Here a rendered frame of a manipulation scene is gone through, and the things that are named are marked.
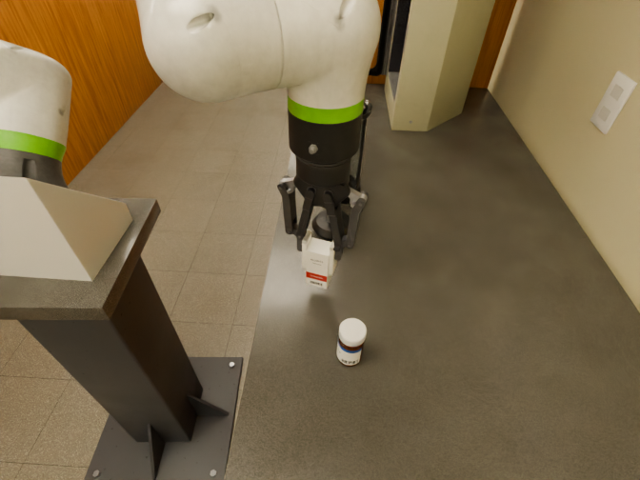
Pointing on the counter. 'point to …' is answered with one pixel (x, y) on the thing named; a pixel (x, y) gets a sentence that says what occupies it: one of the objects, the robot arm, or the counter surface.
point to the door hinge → (390, 36)
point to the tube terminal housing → (437, 62)
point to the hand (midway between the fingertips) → (319, 253)
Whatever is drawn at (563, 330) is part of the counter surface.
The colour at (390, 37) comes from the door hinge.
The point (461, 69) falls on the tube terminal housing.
